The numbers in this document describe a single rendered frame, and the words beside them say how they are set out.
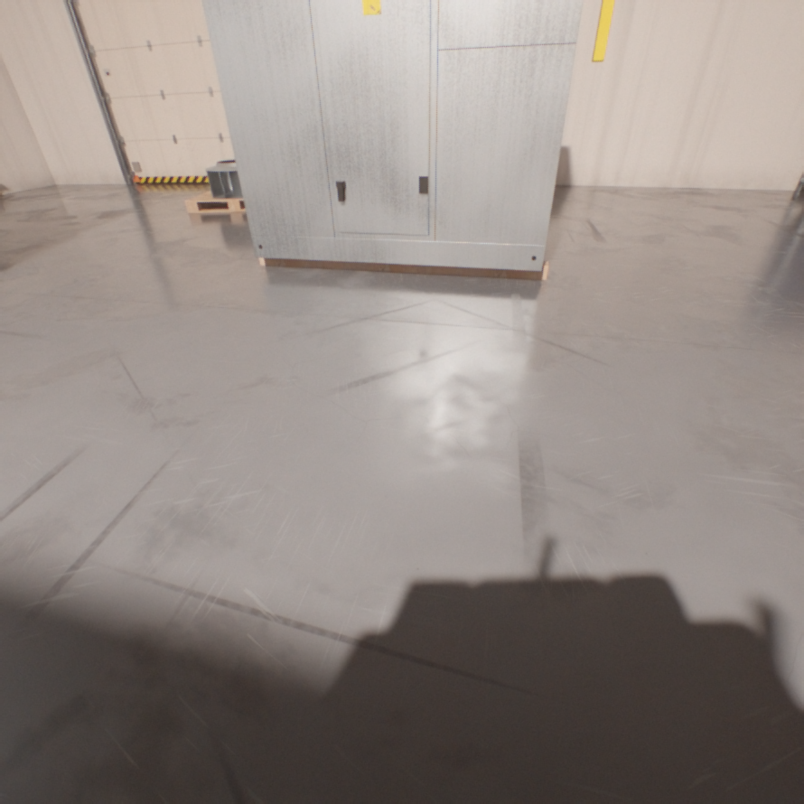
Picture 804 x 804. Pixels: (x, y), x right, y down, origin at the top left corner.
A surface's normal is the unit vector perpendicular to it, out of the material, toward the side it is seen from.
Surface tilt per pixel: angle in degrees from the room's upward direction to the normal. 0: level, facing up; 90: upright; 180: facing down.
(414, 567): 0
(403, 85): 90
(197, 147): 90
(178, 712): 0
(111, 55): 90
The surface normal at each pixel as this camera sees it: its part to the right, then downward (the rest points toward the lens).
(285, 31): -0.24, 0.56
